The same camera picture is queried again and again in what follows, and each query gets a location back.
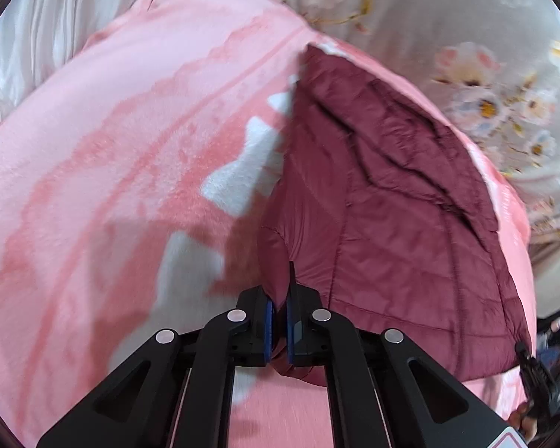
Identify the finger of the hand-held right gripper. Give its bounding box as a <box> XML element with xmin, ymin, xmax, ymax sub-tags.
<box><xmin>514</xmin><ymin>342</ymin><xmax>558</xmax><ymax>418</ymax></box>

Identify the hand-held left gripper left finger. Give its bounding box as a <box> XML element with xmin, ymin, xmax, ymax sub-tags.
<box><xmin>36</xmin><ymin>286</ymin><xmax>274</xmax><ymax>448</ymax></box>

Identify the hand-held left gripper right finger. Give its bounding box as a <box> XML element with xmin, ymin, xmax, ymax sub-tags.
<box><xmin>284</xmin><ymin>284</ymin><xmax>511</xmax><ymax>448</ymax></box>

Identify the maroon puffer jacket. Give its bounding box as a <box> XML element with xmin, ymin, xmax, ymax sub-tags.
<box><xmin>256</xmin><ymin>43</ymin><xmax>535</xmax><ymax>386</ymax></box>

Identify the person's right hand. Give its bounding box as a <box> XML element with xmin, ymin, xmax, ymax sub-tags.
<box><xmin>510</xmin><ymin>401</ymin><xmax>544</xmax><ymax>444</ymax></box>

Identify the pink fleece blanket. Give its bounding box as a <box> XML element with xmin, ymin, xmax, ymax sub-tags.
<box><xmin>0</xmin><ymin>0</ymin><xmax>535</xmax><ymax>448</ymax></box>

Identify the grey floral blanket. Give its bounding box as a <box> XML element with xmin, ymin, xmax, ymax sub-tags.
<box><xmin>243</xmin><ymin>0</ymin><xmax>560</xmax><ymax>318</ymax></box>

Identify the white satin curtain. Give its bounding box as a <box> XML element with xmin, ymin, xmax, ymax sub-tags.
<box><xmin>0</xmin><ymin>0</ymin><xmax>187</xmax><ymax>124</ymax></box>

